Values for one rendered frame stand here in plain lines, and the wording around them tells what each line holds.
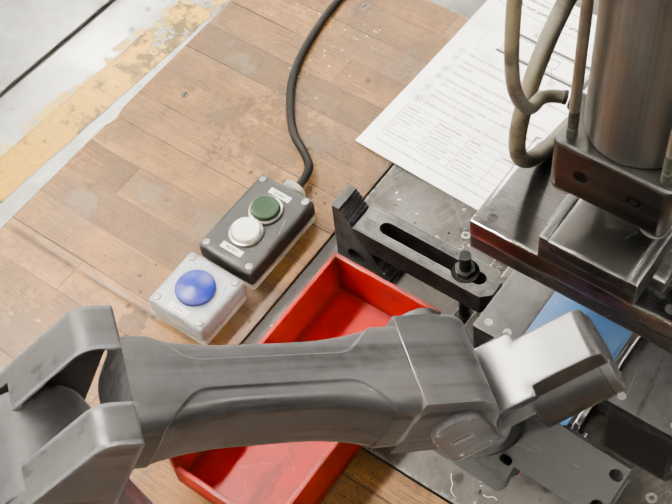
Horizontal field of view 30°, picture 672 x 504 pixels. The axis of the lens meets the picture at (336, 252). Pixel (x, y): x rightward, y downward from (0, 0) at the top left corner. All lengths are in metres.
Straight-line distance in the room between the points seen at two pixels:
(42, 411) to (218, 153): 0.65
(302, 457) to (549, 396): 0.36
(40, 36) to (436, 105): 1.59
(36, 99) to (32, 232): 1.39
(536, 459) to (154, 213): 0.57
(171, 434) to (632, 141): 0.35
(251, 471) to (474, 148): 0.42
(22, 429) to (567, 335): 0.35
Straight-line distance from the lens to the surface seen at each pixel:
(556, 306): 1.11
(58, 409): 0.75
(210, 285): 1.21
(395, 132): 1.34
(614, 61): 0.78
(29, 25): 2.87
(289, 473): 1.14
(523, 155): 0.95
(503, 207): 0.99
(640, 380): 1.09
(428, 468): 1.14
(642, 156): 0.84
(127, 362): 0.70
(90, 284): 1.28
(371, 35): 1.44
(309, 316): 1.20
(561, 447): 0.90
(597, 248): 0.92
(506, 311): 1.12
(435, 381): 0.77
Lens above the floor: 1.94
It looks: 56 degrees down
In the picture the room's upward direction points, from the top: 8 degrees counter-clockwise
